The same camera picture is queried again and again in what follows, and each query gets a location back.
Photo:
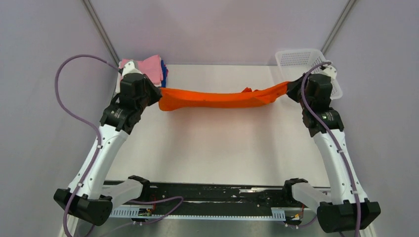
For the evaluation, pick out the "white slotted cable duct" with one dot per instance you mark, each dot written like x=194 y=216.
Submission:
x=134 y=213

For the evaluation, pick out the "white plastic basket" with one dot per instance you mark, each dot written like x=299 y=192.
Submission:
x=293 y=63

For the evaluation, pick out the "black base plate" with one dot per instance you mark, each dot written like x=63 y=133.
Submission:
x=216 y=199

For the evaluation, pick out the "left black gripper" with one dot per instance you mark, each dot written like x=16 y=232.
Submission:
x=156 y=95

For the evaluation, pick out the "left corner metal post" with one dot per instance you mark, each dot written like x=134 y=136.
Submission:
x=101 y=30

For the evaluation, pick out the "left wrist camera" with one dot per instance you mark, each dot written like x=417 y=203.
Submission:
x=129 y=67

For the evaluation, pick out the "right corner metal post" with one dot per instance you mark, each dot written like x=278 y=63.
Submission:
x=338 y=25

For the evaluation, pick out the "aluminium frame rail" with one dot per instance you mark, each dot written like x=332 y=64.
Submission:
x=230 y=202

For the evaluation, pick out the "pink folded t-shirt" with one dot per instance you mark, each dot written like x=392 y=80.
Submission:
x=152 y=59

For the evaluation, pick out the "corner metal post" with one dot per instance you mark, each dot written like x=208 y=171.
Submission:
x=338 y=25
x=101 y=30

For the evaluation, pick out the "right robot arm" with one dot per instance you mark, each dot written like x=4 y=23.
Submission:
x=334 y=170

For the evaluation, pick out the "orange t-shirt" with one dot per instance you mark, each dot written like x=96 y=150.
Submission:
x=173 y=99

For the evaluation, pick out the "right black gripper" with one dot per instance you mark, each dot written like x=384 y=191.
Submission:
x=291 y=87

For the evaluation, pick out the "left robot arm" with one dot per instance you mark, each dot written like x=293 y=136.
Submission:
x=98 y=163

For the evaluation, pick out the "blue folded t-shirt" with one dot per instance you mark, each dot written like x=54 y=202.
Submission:
x=165 y=73

